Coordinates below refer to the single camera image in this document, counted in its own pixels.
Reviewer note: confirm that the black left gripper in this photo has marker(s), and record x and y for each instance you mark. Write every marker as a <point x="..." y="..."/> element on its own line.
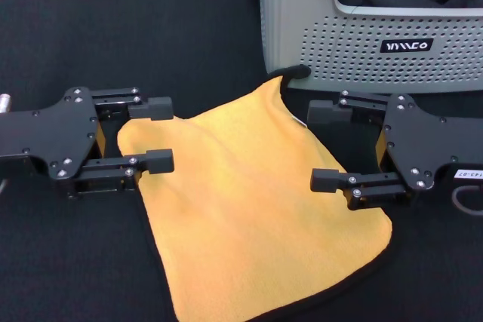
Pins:
<point x="49" y="137"/>

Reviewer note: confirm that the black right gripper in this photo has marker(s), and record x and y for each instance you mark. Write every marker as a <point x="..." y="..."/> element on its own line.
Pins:
<point x="426" y="141"/>

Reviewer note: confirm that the grey perforated storage box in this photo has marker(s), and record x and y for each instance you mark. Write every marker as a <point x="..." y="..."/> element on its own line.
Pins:
<point x="287" y="28"/>

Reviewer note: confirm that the silver gripper connector stub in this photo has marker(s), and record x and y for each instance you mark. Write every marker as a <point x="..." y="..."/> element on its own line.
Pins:
<point x="4" y="102"/>

